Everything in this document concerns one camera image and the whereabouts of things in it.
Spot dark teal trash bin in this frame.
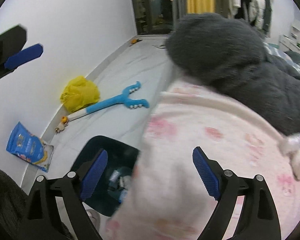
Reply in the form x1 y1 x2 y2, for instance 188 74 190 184
70 135 140 217

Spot grey slipper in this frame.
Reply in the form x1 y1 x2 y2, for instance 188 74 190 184
86 209 101 231

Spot yellow plastic bag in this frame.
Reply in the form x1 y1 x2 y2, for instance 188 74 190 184
60 76 100 113

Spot blue snack bag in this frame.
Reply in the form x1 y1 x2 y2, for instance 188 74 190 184
6 122 54 172

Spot blue packet in bin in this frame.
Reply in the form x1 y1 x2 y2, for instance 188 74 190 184
108 167 132 203

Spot pink cartoon bed sheet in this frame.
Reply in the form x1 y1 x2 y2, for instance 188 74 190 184
104 78 300 239

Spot orange toy on floor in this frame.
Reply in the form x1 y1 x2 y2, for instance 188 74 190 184
130 38 141 46

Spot blue plush slingshot toy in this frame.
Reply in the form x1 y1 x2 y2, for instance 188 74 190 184
64 81 150 123

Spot dark sliding glass door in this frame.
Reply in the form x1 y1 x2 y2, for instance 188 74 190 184
132 0 173 35

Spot blue patterned duvet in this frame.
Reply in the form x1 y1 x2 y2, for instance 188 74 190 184
263 42 300 74

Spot dark grey fleece blanket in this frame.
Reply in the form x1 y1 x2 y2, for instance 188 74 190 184
166 13 300 135

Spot white vanity with mirror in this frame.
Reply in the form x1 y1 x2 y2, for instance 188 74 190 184
279 20 300 54

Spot hanging clothes on rack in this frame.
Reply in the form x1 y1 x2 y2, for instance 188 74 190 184
217 0 273 36

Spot small duck keychain toy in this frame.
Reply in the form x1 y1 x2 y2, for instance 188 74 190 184
55 116 69 133

